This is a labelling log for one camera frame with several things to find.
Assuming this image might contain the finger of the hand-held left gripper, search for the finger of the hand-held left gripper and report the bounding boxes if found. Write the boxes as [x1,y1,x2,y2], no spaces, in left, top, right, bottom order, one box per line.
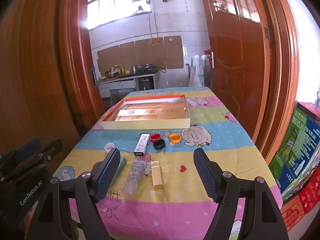
[32,138,64,167]
[14,138,42,162]

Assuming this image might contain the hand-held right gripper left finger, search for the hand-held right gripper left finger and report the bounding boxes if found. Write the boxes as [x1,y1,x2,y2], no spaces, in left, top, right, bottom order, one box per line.
[26,147,122,240]

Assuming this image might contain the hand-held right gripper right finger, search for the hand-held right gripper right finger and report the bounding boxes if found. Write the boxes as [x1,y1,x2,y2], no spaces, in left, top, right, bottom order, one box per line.
[193,147,288,240]

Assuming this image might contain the teal tube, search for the teal tube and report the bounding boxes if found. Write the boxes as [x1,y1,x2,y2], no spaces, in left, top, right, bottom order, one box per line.
[115,156,127,178]

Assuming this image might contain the gold rectangular box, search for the gold rectangular box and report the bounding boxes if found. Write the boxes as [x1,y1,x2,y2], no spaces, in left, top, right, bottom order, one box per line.
[150,160,163,192]

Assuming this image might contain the shallow cardboard box orange rim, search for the shallow cardboard box orange rim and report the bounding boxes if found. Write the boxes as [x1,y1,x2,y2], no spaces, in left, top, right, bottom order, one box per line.
[101,94,191,130]

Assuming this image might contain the cartoon sheep printed blanket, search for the cartoon sheep printed blanket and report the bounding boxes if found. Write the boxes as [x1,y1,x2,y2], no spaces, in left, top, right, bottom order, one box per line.
[52,86,284,240]

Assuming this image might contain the white cartoon print rectangular box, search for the white cartoon print rectangular box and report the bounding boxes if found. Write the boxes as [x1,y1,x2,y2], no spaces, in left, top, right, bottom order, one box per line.
[134,133,151,156]

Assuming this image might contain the black bottle cap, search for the black bottle cap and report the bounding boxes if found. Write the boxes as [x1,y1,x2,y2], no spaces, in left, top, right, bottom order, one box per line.
[153,139,166,151]

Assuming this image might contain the plain brown wooden door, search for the plain brown wooden door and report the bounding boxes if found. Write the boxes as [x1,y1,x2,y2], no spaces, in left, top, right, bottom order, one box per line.
[0,0,84,155]

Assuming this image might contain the door latch plate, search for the door latch plate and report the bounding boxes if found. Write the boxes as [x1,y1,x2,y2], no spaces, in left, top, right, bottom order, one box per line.
[90,66,98,86]

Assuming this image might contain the kitchen counter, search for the kitchen counter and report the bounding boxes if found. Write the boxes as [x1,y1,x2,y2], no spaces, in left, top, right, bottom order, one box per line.
[97,71,160,107]

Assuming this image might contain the green printed carton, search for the green printed carton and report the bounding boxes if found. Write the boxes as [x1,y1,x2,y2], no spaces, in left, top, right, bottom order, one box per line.
[269,108,320,201]

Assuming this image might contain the white plastic bag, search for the white plastic bag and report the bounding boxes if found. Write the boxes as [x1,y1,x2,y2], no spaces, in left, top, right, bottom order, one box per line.
[188,65,206,87]

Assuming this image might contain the red printed carton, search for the red printed carton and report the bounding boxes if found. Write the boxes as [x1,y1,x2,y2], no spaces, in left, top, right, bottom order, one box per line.
[281,174,320,232]

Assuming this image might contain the black gas stove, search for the black gas stove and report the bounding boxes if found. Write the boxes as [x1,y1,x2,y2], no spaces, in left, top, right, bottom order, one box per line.
[135,64,158,75]

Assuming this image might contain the red flat box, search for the red flat box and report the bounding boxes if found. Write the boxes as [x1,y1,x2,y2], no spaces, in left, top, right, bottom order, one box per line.
[296,102,320,123]

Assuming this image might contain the door hinge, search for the door hinge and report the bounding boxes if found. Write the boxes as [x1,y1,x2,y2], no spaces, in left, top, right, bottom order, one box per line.
[264,26,272,46]

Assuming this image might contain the window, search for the window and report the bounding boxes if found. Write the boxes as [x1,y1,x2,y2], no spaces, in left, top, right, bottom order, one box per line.
[87,0,152,30]

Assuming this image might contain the brown wooden door with handle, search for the brown wooden door with handle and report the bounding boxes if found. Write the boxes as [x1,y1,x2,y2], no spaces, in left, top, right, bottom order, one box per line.
[197,0,272,145]

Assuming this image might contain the cardboard sheets on wall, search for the cardboard sheets on wall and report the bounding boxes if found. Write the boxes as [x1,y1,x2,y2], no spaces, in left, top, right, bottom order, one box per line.
[97,35,184,72]

